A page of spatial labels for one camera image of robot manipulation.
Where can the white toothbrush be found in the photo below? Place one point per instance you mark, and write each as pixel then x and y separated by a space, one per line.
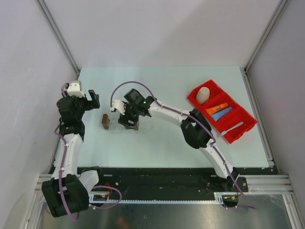
pixel 232 128

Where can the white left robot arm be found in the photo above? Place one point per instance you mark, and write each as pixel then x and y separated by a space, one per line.
pixel 67 193

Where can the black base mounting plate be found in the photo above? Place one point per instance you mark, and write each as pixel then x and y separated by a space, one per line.
pixel 159 183

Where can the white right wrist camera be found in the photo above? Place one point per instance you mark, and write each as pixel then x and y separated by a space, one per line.
pixel 118 105

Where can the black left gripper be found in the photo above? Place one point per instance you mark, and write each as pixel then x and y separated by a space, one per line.
pixel 90 104

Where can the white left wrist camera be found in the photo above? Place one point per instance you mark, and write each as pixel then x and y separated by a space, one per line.
pixel 73 88

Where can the right aluminium frame post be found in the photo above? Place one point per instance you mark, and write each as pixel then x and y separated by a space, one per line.
pixel 278 12

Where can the left aluminium frame post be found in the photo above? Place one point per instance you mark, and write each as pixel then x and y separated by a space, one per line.
pixel 58 35

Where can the aluminium frame post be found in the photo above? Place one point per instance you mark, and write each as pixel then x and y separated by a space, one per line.
pixel 58 35
pixel 278 12

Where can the orange toothpaste tube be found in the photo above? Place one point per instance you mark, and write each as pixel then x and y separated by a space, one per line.
pixel 216 109

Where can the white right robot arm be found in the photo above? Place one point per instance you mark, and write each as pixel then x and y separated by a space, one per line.
pixel 196 130

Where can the red plastic organizer bin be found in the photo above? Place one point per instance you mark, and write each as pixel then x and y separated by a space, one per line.
pixel 238 113

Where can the white slotted cable duct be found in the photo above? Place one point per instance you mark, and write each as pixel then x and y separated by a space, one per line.
pixel 100 198

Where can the clear oval glass tray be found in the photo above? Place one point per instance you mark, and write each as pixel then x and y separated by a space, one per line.
pixel 145 125

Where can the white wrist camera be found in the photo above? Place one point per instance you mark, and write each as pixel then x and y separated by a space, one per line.
pixel 118 105
pixel 73 88

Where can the beige cup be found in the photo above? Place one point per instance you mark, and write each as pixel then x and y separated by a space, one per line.
pixel 203 95

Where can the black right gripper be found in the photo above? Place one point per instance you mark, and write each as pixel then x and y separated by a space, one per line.
pixel 124 119

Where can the blue toothpaste tube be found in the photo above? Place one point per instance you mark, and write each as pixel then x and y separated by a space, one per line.
pixel 217 116

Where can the clear acrylic toothbrush stand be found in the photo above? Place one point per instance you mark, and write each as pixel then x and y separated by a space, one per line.
pixel 112 122

